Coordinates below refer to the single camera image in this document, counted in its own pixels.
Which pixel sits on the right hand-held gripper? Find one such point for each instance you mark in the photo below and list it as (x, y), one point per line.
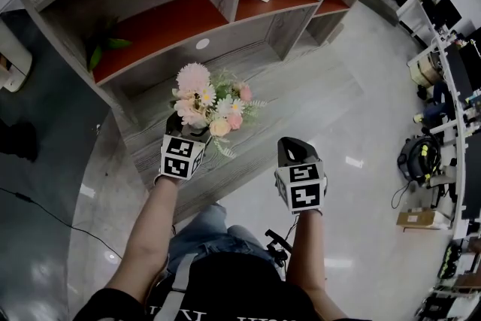
(304, 191)

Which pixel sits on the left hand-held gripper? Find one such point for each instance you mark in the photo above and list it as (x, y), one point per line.
(174, 161)

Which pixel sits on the pink and white flowers bouquet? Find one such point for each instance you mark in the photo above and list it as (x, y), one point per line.
(195, 101)

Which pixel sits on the person's left forearm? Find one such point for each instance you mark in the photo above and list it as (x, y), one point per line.
(150, 229)

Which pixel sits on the person's right forearm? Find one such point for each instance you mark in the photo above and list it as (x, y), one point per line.
(306, 248)

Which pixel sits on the black waist device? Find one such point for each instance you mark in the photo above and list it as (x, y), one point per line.
(278, 242)

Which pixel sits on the person's blue jeans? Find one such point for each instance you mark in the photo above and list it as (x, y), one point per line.
(214, 233)

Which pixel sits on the grey wooden table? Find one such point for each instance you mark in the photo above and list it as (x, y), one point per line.
(285, 101)

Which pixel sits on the black and yellow vacuum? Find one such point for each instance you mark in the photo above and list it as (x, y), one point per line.
(417, 159)

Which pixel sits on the flat cardboard box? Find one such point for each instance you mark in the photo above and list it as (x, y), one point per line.
(422, 220)

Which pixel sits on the person's black shirt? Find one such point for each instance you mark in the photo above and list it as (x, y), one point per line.
(233, 293)

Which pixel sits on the green leafy plant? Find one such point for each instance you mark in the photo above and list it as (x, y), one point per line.
(98, 49)

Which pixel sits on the white long workbench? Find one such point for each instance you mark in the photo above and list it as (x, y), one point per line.
(460, 146)

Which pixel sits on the grey wooden shelf unit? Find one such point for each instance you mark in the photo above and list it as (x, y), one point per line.
(158, 0)

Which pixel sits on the white rounded appliance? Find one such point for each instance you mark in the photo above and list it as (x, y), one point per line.
(11, 49)

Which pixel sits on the black computer monitor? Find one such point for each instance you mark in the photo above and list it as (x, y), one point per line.
(447, 13)

